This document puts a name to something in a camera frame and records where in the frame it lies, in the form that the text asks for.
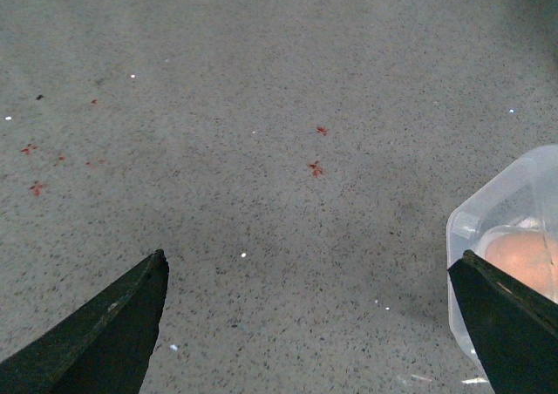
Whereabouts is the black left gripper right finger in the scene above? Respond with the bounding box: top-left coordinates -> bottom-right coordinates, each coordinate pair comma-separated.
448,250 -> 557,394

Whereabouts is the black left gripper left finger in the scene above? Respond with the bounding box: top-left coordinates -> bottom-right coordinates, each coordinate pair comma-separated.
1,249 -> 169,393

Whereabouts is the clear plastic egg box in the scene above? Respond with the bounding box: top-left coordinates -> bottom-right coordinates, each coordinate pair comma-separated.
446,145 -> 557,377

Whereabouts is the brown egg front left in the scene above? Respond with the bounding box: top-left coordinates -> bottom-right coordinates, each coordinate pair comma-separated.
485,231 -> 557,302

